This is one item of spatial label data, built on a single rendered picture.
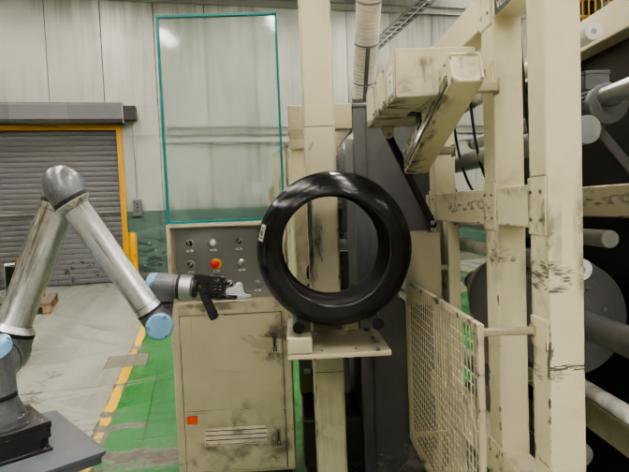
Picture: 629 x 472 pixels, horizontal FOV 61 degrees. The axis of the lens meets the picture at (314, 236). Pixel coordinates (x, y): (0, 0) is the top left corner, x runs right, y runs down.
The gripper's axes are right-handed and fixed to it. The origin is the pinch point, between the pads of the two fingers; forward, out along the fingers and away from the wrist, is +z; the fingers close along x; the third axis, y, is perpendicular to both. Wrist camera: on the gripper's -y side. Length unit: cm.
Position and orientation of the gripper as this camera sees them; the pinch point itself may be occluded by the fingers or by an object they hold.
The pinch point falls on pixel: (247, 297)
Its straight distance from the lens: 198.2
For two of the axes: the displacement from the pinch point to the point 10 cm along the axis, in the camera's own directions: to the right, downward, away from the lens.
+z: 10.0, 0.8, 0.4
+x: -0.4, -0.5, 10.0
